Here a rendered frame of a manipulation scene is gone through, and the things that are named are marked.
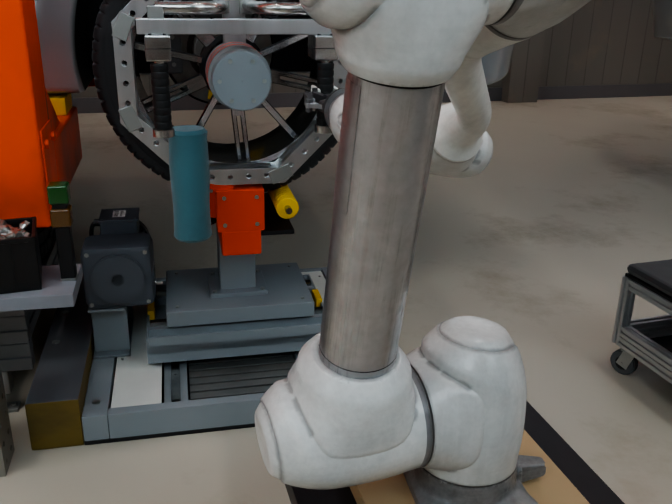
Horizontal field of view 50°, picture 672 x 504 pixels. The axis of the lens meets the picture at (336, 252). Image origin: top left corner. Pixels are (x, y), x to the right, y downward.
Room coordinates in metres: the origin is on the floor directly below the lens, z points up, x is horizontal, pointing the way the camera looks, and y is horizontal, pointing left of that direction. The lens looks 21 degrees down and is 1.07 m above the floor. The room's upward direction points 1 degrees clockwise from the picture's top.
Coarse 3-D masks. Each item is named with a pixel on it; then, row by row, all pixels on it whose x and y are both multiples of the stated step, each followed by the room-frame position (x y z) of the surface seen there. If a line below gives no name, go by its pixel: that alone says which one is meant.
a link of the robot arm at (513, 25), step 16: (528, 0) 0.72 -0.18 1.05; (544, 0) 0.73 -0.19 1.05; (560, 0) 0.74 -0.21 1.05; (576, 0) 0.75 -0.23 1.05; (512, 16) 0.73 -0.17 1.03; (528, 16) 0.75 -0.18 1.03; (544, 16) 0.76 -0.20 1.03; (560, 16) 0.78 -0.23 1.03; (512, 32) 0.82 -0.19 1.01; (528, 32) 0.82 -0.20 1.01
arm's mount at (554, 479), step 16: (528, 448) 1.03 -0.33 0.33; (384, 480) 0.94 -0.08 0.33; (400, 480) 0.94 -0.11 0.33; (528, 480) 0.94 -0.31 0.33; (544, 480) 0.94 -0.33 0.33; (560, 480) 0.94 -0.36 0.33; (368, 496) 0.90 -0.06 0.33; (384, 496) 0.90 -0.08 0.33; (400, 496) 0.90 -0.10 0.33; (544, 496) 0.91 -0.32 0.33; (560, 496) 0.91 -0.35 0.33; (576, 496) 0.91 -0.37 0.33
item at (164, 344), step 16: (160, 288) 2.05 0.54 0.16; (160, 304) 1.95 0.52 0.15; (320, 304) 1.94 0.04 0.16; (160, 320) 1.78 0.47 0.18; (256, 320) 1.82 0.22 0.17; (272, 320) 1.82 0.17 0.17; (288, 320) 1.83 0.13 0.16; (304, 320) 1.84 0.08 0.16; (320, 320) 1.85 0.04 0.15; (160, 336) 1.75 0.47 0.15; (176, 336) 1.71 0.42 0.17; (192, 336) 1.72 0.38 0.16; (208, 336) 1.73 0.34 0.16; (224, 336) 1.74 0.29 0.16; (240, 336) 1.75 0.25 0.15; (256, 336) 1.76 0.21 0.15; (272, 336) 1.77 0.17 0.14; (288, 336) 1.78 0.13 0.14; (304, 336) 1.79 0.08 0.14; (160, 352) 1.70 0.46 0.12; (176, 352) 1.71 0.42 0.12; (192, 352) 1.72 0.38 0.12; (208, 352) 1.73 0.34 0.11; (224, 352) 1.74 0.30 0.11; (240, 352) 1.75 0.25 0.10; (256, 352) 1.76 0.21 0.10; (272, 352) 1.77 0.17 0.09
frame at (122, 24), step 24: (144, 0) 1.73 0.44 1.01; (120, 24) 1.67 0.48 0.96; (120, 48) 1.68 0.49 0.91; (120, 72) 1.68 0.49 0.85; (336, 72) 1.78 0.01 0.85; (120, 96) 1.67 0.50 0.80; (120, 120) 1.67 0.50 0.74; (144, 120) 1.70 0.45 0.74; (168, 144) 1.70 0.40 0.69; (312, 144) 1.77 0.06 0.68; (216, 168) 1.73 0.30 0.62; (240, 168) 1.74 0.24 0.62; (264, 168) 1.75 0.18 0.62; (288, 168) 1.76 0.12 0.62
